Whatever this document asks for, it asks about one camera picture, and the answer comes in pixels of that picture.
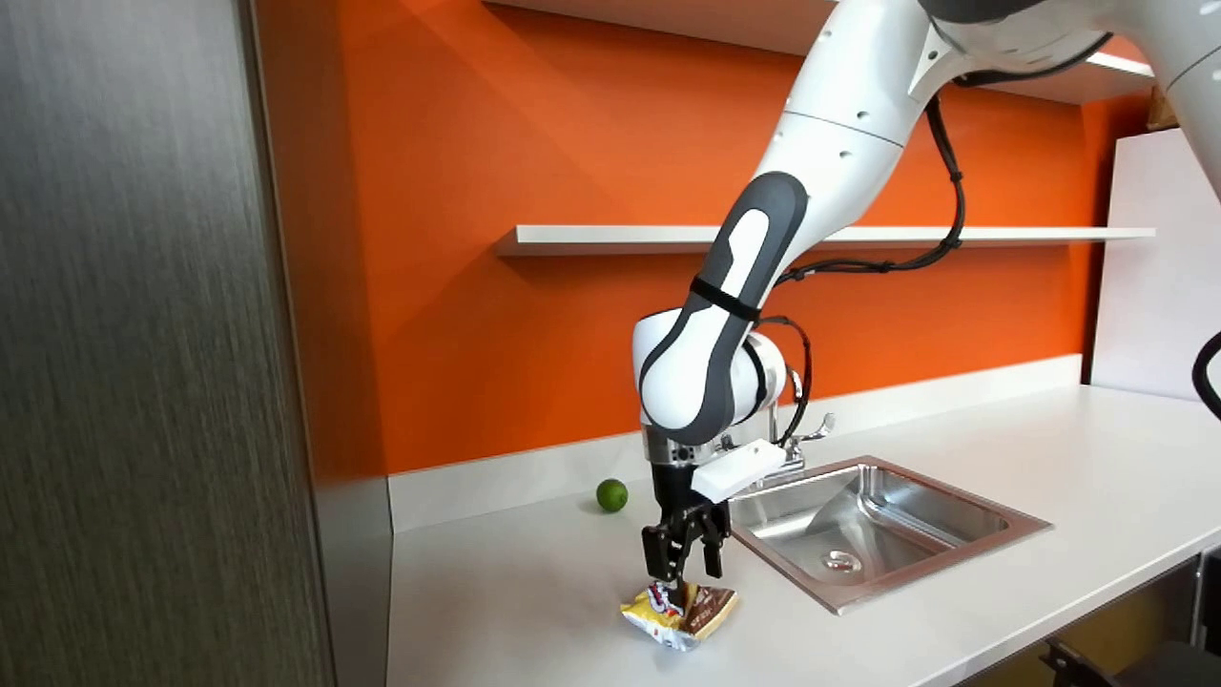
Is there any stainless steel sink basin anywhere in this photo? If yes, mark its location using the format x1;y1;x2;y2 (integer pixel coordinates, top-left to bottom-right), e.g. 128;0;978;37
723;451;1058;620

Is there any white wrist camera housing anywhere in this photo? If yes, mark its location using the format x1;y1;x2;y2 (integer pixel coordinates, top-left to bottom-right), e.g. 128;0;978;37
685;441;791;508

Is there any colourful snack packet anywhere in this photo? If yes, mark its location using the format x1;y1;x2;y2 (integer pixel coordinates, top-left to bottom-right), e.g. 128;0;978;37
614;578;745;653

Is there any long white wall shelf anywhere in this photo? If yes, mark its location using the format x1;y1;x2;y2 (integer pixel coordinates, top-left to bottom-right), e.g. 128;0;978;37
496;222;1161;265

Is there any dark wood cabinet panel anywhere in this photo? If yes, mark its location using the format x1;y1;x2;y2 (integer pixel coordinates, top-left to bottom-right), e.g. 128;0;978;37
0;0;343;687

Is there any green lime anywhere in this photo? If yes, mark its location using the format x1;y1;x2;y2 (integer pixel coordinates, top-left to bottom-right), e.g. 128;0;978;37
592;475;632;520

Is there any white counter backsplash strip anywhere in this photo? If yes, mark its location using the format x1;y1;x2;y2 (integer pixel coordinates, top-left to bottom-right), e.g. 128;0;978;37
385;352;1086;537

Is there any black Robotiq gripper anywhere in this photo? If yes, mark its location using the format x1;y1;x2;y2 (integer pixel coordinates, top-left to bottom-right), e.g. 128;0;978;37
637;460;733;606

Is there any white board panel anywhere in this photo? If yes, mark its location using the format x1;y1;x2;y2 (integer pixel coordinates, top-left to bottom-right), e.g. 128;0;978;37
1086;123;1221;405

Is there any chrome faucet with black handles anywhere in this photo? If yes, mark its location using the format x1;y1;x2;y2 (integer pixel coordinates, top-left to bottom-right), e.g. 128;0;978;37
765;405;842;478

